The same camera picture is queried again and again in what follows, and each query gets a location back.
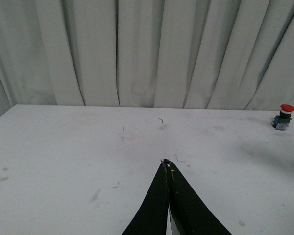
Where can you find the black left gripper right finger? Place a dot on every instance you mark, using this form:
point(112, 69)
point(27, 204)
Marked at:
point(188, 213)

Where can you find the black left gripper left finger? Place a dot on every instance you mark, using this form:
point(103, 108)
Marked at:
point(152, 216)

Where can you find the white pleated curtain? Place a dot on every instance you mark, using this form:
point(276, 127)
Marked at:
point(202, 54)

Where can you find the red push button switch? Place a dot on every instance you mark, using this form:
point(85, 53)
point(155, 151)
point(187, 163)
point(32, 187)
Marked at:
point(281, 121)

